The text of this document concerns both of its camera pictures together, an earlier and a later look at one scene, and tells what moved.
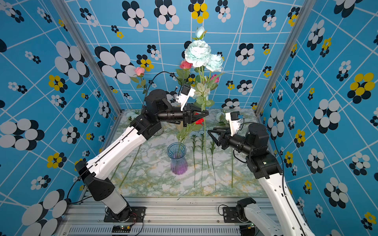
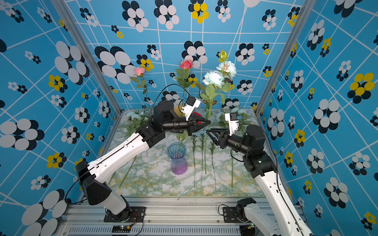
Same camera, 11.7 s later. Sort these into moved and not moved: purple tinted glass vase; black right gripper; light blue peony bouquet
Moved: light blue peony bouquet
Not moved: purple tinted glass vase; black right gripper
